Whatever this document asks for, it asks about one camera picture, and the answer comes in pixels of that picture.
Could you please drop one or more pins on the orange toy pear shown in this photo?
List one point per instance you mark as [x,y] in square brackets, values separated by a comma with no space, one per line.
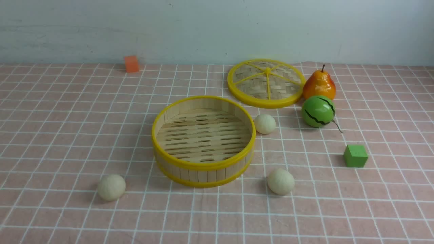
[319,83]

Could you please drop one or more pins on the woven bamboo steamer lid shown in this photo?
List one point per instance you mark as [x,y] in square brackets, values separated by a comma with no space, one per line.
[266,83]

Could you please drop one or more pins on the green cube block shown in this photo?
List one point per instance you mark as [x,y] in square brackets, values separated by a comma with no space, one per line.
[355,156]

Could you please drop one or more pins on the bamboo steamer tray yellow rim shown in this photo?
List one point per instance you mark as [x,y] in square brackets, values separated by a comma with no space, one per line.
[203,141]

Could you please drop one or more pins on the pink checkered tablecloth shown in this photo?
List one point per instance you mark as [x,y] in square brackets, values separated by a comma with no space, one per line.
[65,126]

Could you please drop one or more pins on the green toy watermelon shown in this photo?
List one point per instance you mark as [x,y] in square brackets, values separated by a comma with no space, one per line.
[319,111]

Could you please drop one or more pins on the white bun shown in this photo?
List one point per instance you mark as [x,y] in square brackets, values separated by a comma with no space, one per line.
[111,187]
[280,182]
[264,123]

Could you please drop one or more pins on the orange cube block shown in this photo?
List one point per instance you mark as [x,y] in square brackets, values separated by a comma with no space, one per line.
[131,64]

